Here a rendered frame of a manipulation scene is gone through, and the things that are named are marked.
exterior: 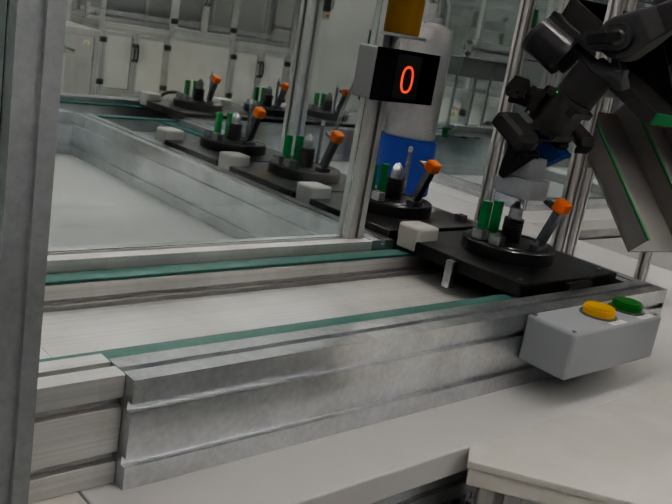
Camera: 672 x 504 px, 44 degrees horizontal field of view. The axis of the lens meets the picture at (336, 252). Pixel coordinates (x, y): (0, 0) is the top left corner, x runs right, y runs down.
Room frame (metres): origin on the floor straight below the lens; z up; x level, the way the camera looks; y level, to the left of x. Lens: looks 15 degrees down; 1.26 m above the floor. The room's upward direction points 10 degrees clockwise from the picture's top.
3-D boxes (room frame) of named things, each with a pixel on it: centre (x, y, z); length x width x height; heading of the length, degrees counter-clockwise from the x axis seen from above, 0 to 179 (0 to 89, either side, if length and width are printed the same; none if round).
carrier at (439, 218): (1.42, -0.08, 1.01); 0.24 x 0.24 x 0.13; 44
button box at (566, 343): (1.02, -0.34, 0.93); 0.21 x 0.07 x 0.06; 134
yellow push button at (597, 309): (1.02, -0.34, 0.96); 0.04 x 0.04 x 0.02
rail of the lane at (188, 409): (0.94, -0.16, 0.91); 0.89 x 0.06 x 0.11; 134
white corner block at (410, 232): (1.24, -0.12, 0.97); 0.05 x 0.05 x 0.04; 44
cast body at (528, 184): (1.24, -0.25, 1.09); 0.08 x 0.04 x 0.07; 44
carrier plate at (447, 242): (1.24, -0.26, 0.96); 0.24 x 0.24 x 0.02; 44
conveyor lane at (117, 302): (1.05, -0.02, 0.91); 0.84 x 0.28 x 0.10; 134
